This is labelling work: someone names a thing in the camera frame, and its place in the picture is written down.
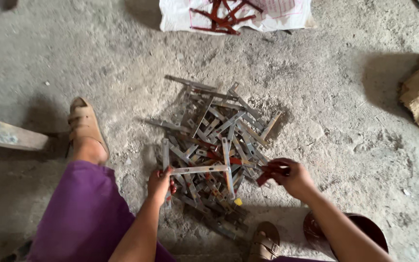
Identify red painted metal piece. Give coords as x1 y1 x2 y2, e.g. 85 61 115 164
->
256 162 290 187

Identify pile of grey metal brackets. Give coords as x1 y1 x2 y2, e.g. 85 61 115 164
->
145 74 283 241

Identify purple trousers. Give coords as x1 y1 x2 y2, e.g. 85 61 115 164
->
26 161 177 262

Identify tan sandal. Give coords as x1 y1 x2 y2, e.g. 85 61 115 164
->
248 221 281 262
67 97 110 164

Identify heap of red painted brackets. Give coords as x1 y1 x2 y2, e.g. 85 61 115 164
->
189 0 265 36

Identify person's right hand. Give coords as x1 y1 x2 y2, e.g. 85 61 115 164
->
261 157 318 202

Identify bare metal bracket frame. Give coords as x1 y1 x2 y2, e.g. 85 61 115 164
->
161 138 236 210

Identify white woven sack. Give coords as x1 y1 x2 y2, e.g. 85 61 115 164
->
159 0 317 36

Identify tan right sandal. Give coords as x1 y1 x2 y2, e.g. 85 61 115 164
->
248 221 281 262

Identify person's left hand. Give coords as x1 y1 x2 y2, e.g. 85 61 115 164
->
147 167 177 208

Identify worn wooden plank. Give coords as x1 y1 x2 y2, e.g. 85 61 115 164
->
0 114 49 151

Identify dark red paint pot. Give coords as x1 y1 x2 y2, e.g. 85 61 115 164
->
303 211 389 261

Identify tan left sandal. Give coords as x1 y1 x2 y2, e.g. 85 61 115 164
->
67 97 110 164

